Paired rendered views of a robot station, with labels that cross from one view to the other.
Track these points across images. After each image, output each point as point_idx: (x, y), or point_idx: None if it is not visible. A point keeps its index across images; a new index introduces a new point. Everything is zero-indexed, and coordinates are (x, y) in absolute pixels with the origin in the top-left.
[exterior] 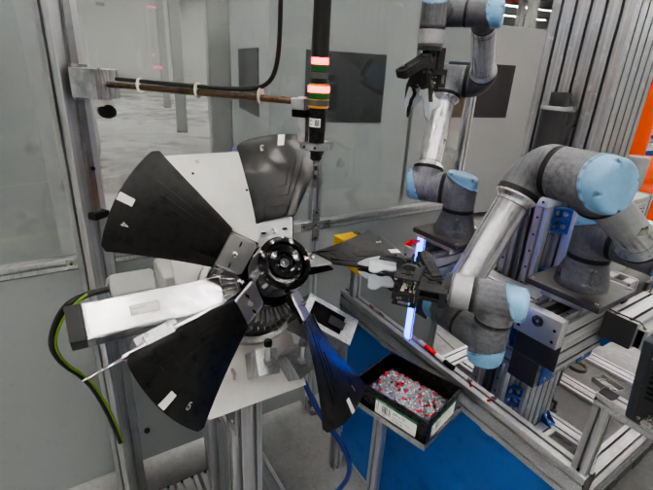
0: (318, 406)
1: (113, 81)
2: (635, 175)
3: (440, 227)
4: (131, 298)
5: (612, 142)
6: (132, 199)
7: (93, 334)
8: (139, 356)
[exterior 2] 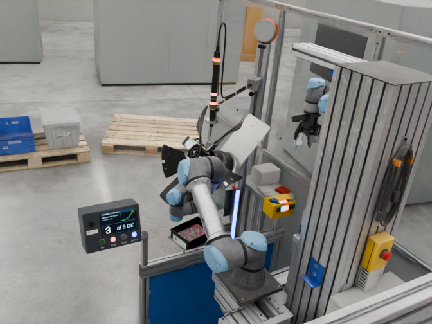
0: None
1: (254, 84)
2: (182, 171)
3: None
4: (194, 143)
5: (321, 227)
6: (200, 116)
7: (184, 145)
8: (164, 146)
